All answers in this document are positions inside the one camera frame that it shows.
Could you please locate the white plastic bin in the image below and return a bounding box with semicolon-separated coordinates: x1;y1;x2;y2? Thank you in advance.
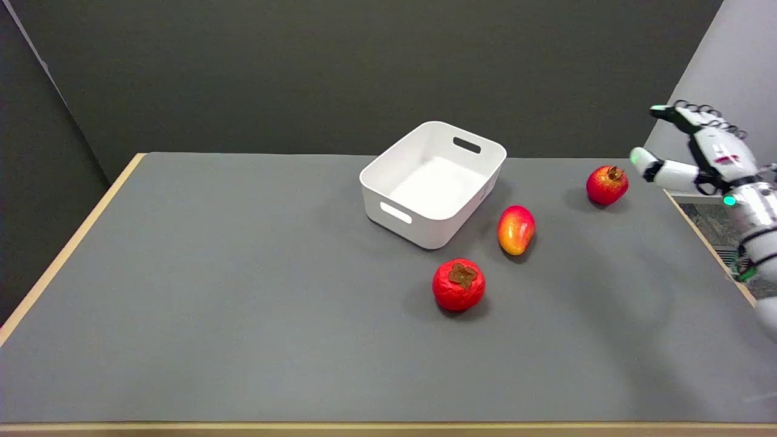
359;121;507;250

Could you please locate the red yellow mango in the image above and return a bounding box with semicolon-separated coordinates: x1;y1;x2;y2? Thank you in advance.
497;205;537;256

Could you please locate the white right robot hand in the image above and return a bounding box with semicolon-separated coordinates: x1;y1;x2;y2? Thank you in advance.
629;101;765;196

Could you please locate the red pomegranate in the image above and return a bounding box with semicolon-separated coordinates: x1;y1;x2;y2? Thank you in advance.
586;165;629;206

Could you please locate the red persimmon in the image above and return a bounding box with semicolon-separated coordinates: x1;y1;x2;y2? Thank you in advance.
432;259;486;313

